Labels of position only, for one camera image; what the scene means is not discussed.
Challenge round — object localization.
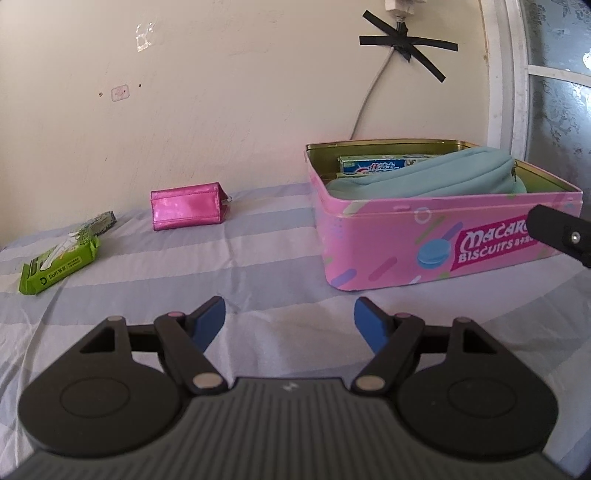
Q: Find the black tape cross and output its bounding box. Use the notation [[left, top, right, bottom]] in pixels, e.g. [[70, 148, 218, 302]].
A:
[[359, 10, 459, 84]]

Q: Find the striped bed sheet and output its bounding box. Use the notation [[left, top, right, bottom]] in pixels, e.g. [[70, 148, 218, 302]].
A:
[[0, 180, 591, 480]]

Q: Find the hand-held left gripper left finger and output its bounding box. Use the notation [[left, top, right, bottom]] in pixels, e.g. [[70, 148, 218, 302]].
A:
[[78, 296, 226, 393]]

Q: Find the grey power cable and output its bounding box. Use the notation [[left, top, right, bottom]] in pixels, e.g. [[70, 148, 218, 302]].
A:
[[348, 44, 398, 140]]

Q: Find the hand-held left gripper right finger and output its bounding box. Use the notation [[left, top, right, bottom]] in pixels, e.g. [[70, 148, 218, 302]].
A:
[[353, 296, 499, 394]]

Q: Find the teal fabric pencil pouch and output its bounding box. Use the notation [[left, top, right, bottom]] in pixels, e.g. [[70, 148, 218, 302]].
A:
[[327, 148, 527, 200]]

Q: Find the white wall socket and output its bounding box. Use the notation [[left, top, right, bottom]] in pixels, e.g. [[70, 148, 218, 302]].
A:
[[385, 0, 426, 19]]

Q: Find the shiny pink pouch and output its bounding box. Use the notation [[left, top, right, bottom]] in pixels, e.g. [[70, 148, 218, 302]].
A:
[[150, 183, 230, 232]]

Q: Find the white framed window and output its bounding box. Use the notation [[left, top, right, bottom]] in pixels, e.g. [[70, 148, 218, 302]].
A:
[[478, 0, 591, 190]]

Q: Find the green toothpaste box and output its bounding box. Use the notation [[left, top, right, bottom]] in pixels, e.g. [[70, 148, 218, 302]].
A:
[[337, 154, 437, 179]]

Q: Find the green tissue packet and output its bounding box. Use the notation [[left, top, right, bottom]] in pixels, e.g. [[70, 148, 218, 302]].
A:
[[18, 233, 101, 296]]

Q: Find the pink biscuit tin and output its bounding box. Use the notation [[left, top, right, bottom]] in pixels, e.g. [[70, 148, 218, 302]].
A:
[[305, 138, 583, 292]]

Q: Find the slim green patterned packet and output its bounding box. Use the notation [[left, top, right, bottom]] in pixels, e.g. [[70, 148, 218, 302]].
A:
[[69, 211, 117, 238]]

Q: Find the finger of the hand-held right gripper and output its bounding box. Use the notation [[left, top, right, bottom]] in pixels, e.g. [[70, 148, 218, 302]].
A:
[[527, 205, 591, 268]]

